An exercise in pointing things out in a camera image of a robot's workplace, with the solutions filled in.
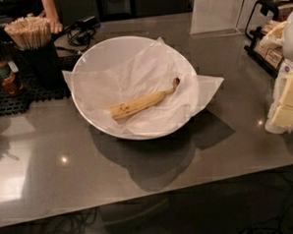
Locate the person's hand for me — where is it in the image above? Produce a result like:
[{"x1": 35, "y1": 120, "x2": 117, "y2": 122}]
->
[{"x1": 50, "y1": 20, "x2": 63, "y2": 34}]

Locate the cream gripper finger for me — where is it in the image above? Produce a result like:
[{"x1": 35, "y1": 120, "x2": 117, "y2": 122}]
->
[{"x1": 272, "y1": 71, "x2": 293, "y2": 129}]

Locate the white rounded gripper body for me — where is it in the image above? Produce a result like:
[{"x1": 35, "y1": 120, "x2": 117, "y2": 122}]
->
[{"x1": 265, "y1": 59, "x2": 293, "y2": 134}]

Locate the black cable bundle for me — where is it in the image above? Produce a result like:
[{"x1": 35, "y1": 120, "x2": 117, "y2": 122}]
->
[{"x1": 52, "y1": 23, "x2": 98, "y2": 58}]

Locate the brown sauce bottle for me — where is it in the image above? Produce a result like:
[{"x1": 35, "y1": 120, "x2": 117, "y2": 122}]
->
[{"x1": 0, "y1": 54, "x2": 23, "y2": 96}]

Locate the person's forearm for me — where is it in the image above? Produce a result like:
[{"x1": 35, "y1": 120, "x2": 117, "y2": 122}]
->
[{"x1": 41, "y1": 0, "x2": 59, "y2": 22}]

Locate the black power adapter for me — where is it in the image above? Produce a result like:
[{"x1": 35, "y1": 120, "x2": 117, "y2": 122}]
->
[{"x1": 76, "y1": 17, "x2": 100, "y2": 29}]

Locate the black rubber grid mat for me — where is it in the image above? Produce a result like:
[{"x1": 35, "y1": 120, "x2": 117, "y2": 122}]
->
[{"x1": 0, "y1": 60, "x2": 71, "y2": 116}]

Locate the white bowl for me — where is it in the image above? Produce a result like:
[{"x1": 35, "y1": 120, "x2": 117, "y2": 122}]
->
[{"x1": 68, "y1": 31, "x2": 203, "y2": 145}]

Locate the white wax paper sheet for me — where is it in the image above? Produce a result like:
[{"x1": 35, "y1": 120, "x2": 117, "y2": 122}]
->
[{"x1": 60, "y1": 33, "x2": 228, "y2": 143}]

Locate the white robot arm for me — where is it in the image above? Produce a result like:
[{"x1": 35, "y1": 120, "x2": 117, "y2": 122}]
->
[{"x1": 260, "y1": 12, "x2": 293, "y2": 134}]

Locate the black chopstick holder cup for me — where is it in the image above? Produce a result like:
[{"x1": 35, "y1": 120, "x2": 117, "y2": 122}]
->
[{"x1": 21, "y1": 41, "x2": 65, "y2": 90}]

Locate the bundle of wooden chopsticks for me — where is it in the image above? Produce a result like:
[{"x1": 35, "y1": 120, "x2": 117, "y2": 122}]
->
[{"x1": 4, "y1": 17, "x2": 52, "y2": 50}]

